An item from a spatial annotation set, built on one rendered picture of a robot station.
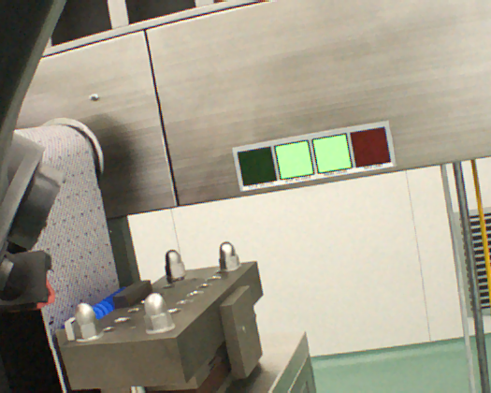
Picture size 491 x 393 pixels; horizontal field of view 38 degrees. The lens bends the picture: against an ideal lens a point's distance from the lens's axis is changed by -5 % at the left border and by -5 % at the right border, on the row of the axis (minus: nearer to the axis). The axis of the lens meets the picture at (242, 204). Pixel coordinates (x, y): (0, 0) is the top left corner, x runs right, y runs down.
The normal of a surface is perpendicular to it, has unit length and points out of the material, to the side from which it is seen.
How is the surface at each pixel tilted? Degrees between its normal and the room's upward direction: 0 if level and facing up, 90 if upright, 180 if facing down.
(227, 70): 90
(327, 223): 90
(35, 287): 62
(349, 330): 90
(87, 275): 90
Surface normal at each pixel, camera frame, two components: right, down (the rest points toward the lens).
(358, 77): -0.26, 0.15
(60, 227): 0.95, -0.14
